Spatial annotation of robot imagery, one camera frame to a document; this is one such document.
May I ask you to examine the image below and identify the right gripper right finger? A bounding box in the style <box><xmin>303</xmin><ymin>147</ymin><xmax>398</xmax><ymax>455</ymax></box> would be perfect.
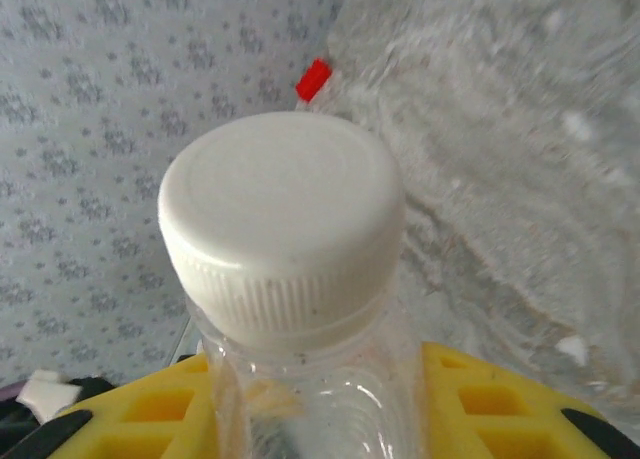
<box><xmin>417</xmin><ymin>342</ymin><xmax>640</xmax><ymax>459</ymax></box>

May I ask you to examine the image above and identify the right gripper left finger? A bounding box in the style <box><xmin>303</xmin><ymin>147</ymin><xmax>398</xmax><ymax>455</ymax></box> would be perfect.
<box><xmin>0</xmin><ymin>351</ymin><xmax>217</xmax><ymax>459</ymax></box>

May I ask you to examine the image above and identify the bottle with red white label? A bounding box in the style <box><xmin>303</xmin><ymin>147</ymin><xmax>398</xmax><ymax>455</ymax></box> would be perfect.
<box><xmin>157</xmin><ymin>111</ymin><xmax>426</xmax><ymax>459</ymax></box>

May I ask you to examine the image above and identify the clear bottle large red cap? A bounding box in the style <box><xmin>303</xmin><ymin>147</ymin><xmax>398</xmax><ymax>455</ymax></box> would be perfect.
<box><xmin>294</xmin><ymin>57</ymin><xmax>346</xmax><ymax>110</ymax></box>

